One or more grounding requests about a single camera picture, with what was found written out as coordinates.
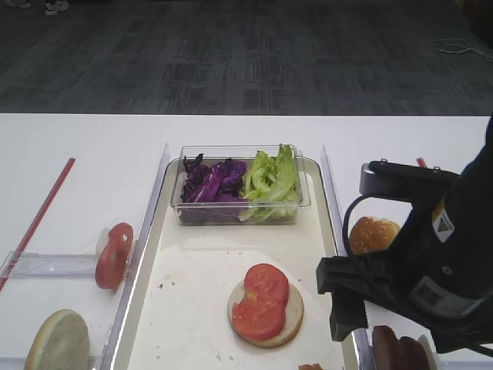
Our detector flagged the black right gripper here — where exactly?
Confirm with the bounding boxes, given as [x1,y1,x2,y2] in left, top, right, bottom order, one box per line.
[316,169,492,353]

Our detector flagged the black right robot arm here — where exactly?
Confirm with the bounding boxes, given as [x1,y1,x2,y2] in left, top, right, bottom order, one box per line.
[316,132,492,356]

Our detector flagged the tomato slices on bun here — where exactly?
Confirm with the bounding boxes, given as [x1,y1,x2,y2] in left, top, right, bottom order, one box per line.
[232,264,290,341]

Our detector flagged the green lettuce leaves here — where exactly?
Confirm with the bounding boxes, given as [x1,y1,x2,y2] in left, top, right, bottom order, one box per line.
[239,144,300,224]

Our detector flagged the bottom bun slice on tray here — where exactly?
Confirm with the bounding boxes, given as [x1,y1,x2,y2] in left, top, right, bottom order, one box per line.
[227,282,304,348]

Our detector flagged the right long acrylic divider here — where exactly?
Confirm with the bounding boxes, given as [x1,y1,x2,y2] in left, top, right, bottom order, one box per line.
[320,145,374,369]

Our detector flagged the long acrylic divider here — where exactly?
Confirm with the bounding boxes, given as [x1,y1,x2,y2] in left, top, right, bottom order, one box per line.
[92,145,170,369]
[320,145,374,369]

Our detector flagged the sesame bun front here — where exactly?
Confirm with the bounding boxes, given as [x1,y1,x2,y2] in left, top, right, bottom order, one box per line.
[349,217,401,254]

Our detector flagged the white patty stand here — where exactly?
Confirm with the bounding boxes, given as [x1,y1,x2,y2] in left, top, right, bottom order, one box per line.
[418,335,441,370]

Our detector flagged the clear plastic salad container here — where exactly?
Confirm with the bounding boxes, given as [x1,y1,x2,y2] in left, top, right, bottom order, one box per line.
[170,144,311,226]

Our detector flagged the purple cabbage leaves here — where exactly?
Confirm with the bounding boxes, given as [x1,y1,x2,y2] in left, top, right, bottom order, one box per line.
[181,153,247,203]

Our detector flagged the white serving tray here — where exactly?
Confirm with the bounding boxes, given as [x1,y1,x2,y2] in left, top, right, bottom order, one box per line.
[114,160,371,369]

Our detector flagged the left long acrylic divider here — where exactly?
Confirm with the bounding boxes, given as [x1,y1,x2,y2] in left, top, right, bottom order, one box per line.
[92,145,170,369]

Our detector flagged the standing bun half left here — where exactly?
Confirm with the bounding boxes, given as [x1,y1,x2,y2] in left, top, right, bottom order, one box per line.
[24,309,90,370]

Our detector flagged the left red tape strip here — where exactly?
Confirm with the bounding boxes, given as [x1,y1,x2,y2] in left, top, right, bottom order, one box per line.
[0,157,76,291]

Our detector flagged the left acrylic cross holder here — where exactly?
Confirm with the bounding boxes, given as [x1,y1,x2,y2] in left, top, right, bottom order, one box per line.
[1,251,99,278]

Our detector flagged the white sneaker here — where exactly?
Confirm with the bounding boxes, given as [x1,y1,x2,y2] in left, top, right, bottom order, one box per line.
[44,0,70,16]

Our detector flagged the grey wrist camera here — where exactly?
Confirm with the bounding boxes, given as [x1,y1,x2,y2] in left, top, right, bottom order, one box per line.
[359,160,458,204]

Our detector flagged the white cable on floor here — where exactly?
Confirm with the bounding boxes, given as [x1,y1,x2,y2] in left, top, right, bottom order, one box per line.
[431,39,493,62]

